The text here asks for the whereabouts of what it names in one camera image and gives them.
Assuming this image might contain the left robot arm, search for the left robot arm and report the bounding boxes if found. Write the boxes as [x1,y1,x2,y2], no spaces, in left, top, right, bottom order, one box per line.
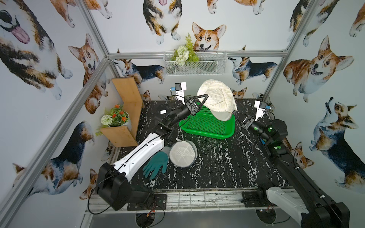
[94,94,209,211]

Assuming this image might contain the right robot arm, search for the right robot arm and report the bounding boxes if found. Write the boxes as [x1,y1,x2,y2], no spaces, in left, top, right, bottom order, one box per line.
[240,115,350,228]

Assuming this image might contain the green plastic basket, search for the green plastic basket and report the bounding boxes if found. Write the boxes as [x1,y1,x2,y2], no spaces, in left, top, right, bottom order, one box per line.
[179,106,235,140]

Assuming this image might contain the white artificial flowers with fern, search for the white artificial flowers with fern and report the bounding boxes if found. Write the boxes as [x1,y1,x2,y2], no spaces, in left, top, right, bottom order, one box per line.
[171,33,200,67]

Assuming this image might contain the green work glove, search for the green work glove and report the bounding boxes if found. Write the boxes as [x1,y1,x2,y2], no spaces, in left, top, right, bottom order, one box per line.
[143,147,171,180]

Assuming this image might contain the potted orange flowers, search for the potted orange flowers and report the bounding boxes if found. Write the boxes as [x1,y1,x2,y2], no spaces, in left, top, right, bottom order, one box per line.
[96,104,132,136]

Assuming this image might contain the wooden shelf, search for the wooden shelf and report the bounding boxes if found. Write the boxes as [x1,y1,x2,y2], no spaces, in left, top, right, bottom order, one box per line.
[100,78,144,147]

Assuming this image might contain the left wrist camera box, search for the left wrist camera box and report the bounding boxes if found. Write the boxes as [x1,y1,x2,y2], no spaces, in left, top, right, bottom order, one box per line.
[170,82,187,104]

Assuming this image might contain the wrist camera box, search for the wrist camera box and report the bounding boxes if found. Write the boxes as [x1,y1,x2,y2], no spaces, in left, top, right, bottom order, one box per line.
[170,82,187,104]
[254,100,271,121]

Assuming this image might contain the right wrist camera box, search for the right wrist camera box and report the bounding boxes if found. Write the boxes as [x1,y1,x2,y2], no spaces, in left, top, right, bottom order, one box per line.
[254,100,271,121]

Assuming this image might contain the white wire wall basket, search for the white wire wall basket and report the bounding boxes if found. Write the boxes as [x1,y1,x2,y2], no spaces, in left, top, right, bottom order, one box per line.
[163,50,228,76]

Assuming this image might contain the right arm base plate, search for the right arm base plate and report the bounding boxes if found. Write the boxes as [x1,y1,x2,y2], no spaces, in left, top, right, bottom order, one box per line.
[241,189,278,208]

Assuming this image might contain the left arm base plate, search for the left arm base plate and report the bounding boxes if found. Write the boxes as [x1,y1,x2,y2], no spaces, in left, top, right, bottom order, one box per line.
[127,194,167,211]

